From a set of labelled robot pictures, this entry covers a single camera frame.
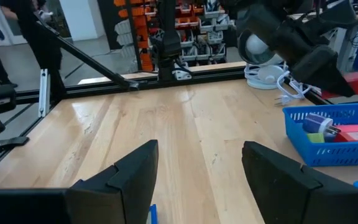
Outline white fan power cable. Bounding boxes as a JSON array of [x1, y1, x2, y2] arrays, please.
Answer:
[[243, 62, 321, 107]]

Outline white arm base bracket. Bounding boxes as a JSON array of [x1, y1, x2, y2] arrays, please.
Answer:
[[172, 60, 195, 81]]

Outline parts shelf with orange bins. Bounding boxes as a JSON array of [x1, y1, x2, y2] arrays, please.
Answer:
[[96, 0, 239, 72]]

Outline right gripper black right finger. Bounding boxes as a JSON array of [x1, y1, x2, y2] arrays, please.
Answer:
[[242, 141, 358, 224]]

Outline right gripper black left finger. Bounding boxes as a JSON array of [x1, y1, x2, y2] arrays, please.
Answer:
[[69, 139, 160, 224]]

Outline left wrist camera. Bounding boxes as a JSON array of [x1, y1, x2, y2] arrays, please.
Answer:
[[303, 0, 358, 37]]

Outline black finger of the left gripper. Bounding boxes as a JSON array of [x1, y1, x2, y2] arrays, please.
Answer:
[[293, 66, 357, 98]]

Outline purple white USB charger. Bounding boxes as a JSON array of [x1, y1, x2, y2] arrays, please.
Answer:
[[301, 112, 342, 138]]

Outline white desk fan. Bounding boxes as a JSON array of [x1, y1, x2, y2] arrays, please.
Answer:
[[237, 29, 288, 91]]

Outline silver aluminium bar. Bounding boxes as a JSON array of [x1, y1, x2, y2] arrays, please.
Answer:
[[38, 68, 51, 118]]

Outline black table frame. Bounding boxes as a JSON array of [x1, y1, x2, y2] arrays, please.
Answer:
[[0, 12, 251, 181]]

